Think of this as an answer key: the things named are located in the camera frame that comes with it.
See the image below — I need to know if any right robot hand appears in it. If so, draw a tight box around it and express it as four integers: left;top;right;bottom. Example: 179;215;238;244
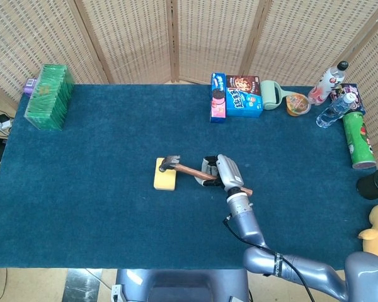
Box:
193;154;244;193

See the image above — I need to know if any wooden handled hammer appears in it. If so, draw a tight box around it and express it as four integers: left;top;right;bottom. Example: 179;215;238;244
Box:
158;154;253;196

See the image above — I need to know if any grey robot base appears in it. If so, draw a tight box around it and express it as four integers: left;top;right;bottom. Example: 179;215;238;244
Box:
111;268;251;302

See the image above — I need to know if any yellow sponge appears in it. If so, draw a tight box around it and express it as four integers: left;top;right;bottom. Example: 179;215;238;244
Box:
153;157;178;191

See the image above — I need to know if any blue cookie box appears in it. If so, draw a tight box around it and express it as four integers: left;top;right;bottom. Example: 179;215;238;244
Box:
226;86;264;119

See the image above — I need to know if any blue pink Oreo box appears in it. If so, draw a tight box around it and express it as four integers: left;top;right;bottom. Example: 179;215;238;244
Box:
209;72;227;124

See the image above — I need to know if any pale green lint roller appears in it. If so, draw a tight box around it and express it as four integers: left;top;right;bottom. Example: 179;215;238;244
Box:
260;80;294;111

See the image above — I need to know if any brown pizza print box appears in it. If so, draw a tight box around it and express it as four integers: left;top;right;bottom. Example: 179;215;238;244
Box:
226;74;261;96

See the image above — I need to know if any orange jelly cup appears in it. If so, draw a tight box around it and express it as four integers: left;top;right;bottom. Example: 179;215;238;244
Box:
285;93;312;118

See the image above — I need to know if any blue table cloth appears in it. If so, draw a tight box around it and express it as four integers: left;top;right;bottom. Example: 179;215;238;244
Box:
0;83;378;271

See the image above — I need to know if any clear water bottle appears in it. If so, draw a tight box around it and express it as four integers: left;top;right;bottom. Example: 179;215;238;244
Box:
316;92;355;128

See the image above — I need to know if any white pink drink bottle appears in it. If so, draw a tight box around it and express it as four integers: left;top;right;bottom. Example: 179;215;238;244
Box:
307;60;349;106

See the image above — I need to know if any green chips can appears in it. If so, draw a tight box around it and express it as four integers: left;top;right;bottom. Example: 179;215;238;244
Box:
343;111;377;171

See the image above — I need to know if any woven folding screen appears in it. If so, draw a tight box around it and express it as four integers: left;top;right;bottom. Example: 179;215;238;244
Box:
0;0;378;161

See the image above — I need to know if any black mesh pen cup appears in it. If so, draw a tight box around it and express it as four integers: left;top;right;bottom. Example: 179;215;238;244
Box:
356;168;378;201

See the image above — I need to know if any dark purple snack box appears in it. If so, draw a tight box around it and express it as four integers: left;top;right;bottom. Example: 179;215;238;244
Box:
329;82;367;116

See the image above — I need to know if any green packets clear box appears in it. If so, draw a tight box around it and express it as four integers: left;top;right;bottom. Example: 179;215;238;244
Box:
23;64;76;131

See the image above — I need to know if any small purple box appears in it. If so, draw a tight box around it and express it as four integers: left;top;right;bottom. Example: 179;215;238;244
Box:
23;78;38;96

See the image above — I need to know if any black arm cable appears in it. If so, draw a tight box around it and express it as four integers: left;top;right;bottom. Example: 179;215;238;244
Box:
223;213;318;302

